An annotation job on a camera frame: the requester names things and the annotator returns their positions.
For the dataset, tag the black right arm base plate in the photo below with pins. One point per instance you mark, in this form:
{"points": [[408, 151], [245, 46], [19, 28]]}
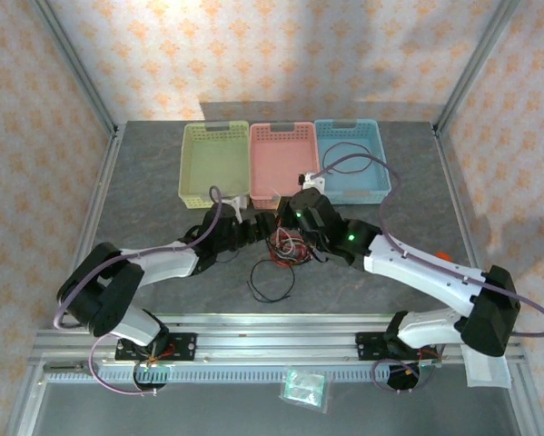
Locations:
{"points": [[367, 347]]}

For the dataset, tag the pink plastic basket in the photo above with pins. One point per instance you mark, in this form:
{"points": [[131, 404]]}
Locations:
{"points": [[280, 154]]}

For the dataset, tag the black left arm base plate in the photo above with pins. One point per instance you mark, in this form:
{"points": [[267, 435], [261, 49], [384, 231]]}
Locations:
{"points": [[185, 347]]}

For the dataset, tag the aluminium rail beam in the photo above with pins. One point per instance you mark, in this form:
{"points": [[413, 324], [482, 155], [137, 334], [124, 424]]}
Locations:
{"points": [[271, 340]]}

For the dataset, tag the white pouch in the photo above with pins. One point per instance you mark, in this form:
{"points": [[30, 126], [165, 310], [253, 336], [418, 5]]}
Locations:
{"points": [[485, 374]]}

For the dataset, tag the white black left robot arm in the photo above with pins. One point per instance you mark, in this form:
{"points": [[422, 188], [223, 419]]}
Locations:
{"points": [[162, 268]]}

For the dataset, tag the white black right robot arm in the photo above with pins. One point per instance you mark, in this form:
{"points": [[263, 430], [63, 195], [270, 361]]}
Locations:
{"points": [[417, 272]]}

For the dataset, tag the blue plastic basket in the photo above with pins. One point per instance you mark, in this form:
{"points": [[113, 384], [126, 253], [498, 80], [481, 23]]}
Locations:
{"points": [[339, 181]]}

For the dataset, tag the bottle with orange cap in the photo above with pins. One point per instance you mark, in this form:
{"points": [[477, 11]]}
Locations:
{"points": [[443, 255]]}

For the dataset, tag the clear plastic bag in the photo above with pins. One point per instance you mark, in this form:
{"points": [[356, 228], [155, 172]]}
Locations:
{"points": [[305, 388]]}

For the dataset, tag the aluminium frame post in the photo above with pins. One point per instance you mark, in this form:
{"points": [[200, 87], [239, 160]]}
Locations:
{"points": [[476, 59], [72, 59]]}

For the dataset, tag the green plastic basket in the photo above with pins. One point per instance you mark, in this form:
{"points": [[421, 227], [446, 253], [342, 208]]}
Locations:
{"points": [[212, 159]]}

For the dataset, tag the aluminium frame leg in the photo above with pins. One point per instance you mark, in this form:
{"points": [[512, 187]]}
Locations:
{"points": [[24, 409], [530, 409]]}

